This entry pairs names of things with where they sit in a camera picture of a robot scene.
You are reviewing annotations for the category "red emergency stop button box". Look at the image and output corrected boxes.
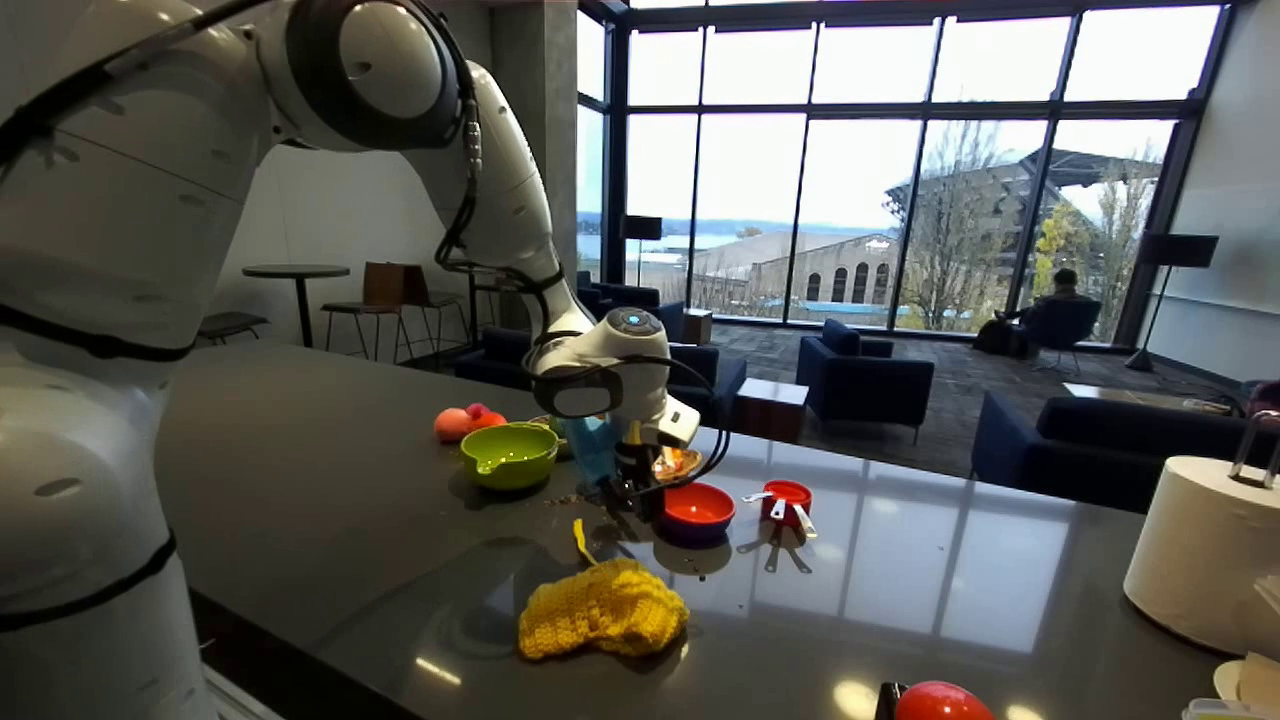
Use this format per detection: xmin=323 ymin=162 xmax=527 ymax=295
xmin=877 ymin=680 xmax=998 ymax=720

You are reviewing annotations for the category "dark navy sofa with cushion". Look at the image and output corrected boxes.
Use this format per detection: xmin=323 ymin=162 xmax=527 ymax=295
xmin=967 ymin=387 xmax=1280 ymax=520

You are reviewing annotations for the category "seated person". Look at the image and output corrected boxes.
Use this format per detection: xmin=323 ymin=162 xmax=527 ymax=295
xmin=1016 ymin=267 xmax=1107 ymax=358

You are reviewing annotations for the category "low coffee table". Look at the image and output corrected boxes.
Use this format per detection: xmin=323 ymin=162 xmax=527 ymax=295
xmin=1059 ymin=382 xmax=1249 ymax=421

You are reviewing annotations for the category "small black speaker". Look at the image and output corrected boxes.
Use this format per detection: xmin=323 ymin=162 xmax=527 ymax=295
xmin=618 ymin=213 xmax=666 ymax=292

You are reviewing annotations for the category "black speaker on tall stand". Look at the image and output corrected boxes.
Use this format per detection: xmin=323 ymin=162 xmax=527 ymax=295
xmin=1123 ymin=232 xmax=1222 ymax=382

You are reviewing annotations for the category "teal wrist camera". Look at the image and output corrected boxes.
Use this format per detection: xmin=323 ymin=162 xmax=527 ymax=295
xmin=564 ymin=414 xmax=618 ymax=490

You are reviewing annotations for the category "red bowl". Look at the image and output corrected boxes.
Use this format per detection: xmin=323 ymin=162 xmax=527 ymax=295
xmin=653 ymin=480 xmax=741 ymax=543

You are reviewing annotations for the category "white plate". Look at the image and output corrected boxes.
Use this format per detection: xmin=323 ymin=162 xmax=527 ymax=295
xmin=1207 ymin=652 xmax=1280 ymax=720

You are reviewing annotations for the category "round cafe table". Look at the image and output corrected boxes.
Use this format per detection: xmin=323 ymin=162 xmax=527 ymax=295
xmin=239 ymin=262 xmax=354 ymax=353

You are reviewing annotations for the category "green bowl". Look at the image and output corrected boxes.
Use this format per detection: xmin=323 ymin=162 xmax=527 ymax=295
xmin=456 ymin=421 xmax=569 ymax=495

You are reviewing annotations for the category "blue armchair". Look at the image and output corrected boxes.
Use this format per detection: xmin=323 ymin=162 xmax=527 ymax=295
xmin=792 ymin=316 xmax=938 ymax=434

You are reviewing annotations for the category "wooden chair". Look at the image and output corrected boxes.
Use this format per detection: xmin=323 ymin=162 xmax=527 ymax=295
xmin=317 ymin=262 xmax=473 ymax=370

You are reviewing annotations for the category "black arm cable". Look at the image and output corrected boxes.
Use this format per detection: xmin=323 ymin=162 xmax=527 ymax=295
xmin=431 ymin=0 xmax=579 ymax=333

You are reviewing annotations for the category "white and red small toy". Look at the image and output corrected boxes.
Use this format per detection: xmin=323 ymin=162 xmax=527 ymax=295
xmin=753 ymin=491 xmax=820 ymax=552

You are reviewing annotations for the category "pink peach toy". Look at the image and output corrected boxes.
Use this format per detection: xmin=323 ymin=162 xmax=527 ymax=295
xmin=431 ymin=404 xmax=481 ymax=447

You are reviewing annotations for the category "small dark side table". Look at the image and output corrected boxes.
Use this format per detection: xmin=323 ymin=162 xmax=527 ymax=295
xmin=733 ymin=375 xmax=817 ymax=447

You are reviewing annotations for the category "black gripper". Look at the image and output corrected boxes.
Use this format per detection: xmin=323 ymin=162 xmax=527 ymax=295
xmin=598 ymin=407 xmax=707 ymax=534

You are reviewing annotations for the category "small red cup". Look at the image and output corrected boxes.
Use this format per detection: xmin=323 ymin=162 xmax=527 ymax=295
xmin=756 ymin=480 xmax=817 ymax=526

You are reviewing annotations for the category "yellow crocheted cloth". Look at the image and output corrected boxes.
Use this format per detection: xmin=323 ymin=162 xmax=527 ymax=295
xmin=515 ymin=516 xmax=694 ymax=667

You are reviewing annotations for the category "white paper towel roll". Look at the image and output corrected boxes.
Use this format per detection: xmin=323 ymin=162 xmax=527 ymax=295
xmin=1121 ymin=458 xmax=1280 ymax=663

